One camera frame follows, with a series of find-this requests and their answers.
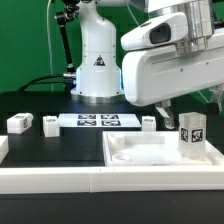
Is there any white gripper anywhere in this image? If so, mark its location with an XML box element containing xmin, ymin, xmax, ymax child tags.
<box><xmin>122</xmin><ymin>43</ymin><xmax>224</xmax><ymax>129</ymax></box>

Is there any white square table top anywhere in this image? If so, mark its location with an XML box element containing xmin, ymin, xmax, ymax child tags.
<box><xmin>102</xmin><ymin>131</ymin><xmax>224</xmax><ymax>166</ymax></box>

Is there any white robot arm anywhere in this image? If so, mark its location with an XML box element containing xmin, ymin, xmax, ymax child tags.
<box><xmin>71</xmin><ymin>0</ymin><xmax>224</xmax><ymax>128</ymax></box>

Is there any white sheet with tags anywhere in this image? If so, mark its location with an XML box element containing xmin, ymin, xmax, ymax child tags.
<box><xmin>58</xmin><ymin>113</ymin><xmax>141</xmax><ymax>128</ymax></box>

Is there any white U-shaped fence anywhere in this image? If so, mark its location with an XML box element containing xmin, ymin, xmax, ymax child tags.
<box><xmin>0</xmin><ymin>144</ymin><xmax>224</xmax><ymax>194</ymax></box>

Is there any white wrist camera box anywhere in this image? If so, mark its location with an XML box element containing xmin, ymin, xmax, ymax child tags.
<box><xmin>121</xmin><ymin>12</ymin><xmax>188</xmax><ymax>51</ymax></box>

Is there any thin white cable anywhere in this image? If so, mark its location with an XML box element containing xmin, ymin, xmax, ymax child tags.
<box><xmin>46</xmin><ymin>0</ymin><xmax>55</xmax><ymax>92</ymax></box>

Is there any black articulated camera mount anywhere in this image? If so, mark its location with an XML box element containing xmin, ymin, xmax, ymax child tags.
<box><xmin>55</xmin><ymin>0</ymin><xmax>80</xmax><ymax>94</ymax></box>

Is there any black cable bundle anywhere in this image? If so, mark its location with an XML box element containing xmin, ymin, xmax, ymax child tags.
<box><xmin>18</xmin><ymin>74</ymin><xmax>68</xmax><ymax>92</ymax></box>

